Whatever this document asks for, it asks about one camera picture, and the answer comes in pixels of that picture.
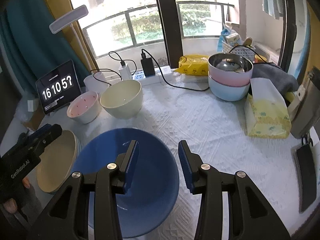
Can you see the yellow tissue box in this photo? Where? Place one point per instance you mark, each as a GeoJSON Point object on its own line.
{"type": "Point", "coordinates": [267, 120]}

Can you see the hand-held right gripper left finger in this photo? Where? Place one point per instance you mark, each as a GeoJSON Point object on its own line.
{"type": "Point", "coordinates": [131, 165]}

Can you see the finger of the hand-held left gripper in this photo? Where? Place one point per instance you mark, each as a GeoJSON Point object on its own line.
{"type": "Point", "coordinates": [50, 136]}
{"type": "Point", "coordinates": [37, 132]}

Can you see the person's left hand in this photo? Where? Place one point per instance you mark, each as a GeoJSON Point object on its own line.
{"type": "Point", "coordinates": [11, 205]}

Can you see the cardboard box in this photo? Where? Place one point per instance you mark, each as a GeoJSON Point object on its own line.
{"type": "Point", "coordinates": [33, 121]}

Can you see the blue plastic bag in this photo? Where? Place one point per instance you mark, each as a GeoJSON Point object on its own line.
{"type": "Point", "coordinates": [223, 37]}

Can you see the teal curtain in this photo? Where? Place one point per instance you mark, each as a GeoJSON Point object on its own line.
{"type": "Point", "coordinates": [27, 37]}

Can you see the beige plate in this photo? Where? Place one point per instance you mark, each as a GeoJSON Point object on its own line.
{"type": "Point", "coordinates": [57, 165]}

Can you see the cream bowl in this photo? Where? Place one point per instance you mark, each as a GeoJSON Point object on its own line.
{"type": "Point", "coordinates": [122, 110]}

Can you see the pink strawberry bowl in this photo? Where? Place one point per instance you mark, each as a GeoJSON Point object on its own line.
{"type": "Point", "coordinates": [85, 115]}

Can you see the balcony railing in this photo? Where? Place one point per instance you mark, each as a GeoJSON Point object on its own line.
{"type": "Point", "coordinates": [130, 17]}

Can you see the white basket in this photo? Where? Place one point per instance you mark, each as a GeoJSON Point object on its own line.
{"type": "Point", "coordinates": [240, 51]}

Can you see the white power strip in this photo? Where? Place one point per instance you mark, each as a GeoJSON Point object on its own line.
{"type": "Point", "coordinates": [162, 71]}

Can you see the pink steel-lined bowl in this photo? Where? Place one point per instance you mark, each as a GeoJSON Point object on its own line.
{"type": "Point", "coordinates": [230, 80]}

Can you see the tablet with clock display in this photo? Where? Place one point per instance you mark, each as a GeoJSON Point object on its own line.
{"type": "Point", "coordinates": [57, 87]}

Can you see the light blue bowl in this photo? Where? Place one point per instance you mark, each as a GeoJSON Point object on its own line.
{"type": "Point", "coordinates": [227, 93]}

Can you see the clear plastic bag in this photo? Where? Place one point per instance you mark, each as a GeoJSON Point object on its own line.
{"type": "Point", "coordinates": [21, 112]}

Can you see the yellow packet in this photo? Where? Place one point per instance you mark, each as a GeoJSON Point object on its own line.
{"type": "Point", "coordinates": [193, 66]}

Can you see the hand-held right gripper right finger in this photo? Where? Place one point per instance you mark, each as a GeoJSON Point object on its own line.
{"type": "Point", "coordinates": [183, 165]}

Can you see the white charger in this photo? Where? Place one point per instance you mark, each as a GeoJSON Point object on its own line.
{"type": "Point", "coordinates": [124, 72]}

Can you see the small white box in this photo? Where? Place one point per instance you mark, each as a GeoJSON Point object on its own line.
{"type": "Point", "coordinates": [32, 105]}

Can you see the black charger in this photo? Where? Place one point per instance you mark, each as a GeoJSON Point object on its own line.
{"type": "Point", "coordinates": [147, 66]}

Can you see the white desk lamp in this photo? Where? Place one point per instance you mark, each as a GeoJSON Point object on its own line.
{"type": "Point", "coordinates": [67, 40]}
{"type": "Point", "coordinates": [96, 83]}

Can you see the dark window frame post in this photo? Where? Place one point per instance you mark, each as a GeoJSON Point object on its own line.
{"type": "Point", "coordinates": [170, 17]}

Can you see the grey cloth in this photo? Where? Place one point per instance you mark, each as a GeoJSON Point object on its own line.
{"type": "Point", "coordinates": [275, 77]}

